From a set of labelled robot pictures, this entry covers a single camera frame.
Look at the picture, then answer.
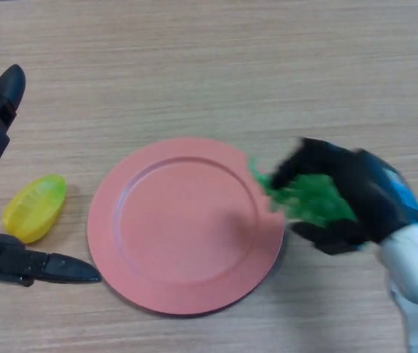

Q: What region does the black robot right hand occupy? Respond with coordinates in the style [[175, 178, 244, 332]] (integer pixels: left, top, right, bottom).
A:
[[269, 138, 418, 257]]

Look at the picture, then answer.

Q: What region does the green grapes bunch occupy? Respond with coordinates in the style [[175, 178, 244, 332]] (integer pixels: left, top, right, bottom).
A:
[[247, 157, 358, 227]]

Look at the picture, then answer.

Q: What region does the pink round plate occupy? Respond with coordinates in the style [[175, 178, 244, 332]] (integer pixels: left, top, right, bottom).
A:
[[86, 138, 286, 317]]

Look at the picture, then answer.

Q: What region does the yellow green starfruit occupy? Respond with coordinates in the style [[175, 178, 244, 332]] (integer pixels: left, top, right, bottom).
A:
[[1, 174, 68, 244]]

